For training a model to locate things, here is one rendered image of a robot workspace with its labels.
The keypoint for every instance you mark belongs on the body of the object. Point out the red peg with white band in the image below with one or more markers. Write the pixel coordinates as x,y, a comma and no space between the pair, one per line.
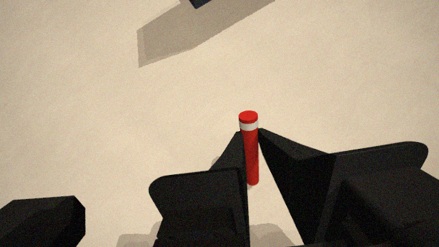
248,123

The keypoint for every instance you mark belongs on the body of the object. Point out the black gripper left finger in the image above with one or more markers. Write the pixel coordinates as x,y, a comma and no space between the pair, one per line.
223,185

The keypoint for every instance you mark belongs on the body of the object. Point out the dark grey sloped panel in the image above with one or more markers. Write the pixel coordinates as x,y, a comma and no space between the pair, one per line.
198,3

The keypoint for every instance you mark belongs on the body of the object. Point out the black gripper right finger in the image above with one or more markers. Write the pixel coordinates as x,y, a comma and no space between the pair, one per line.
309,180

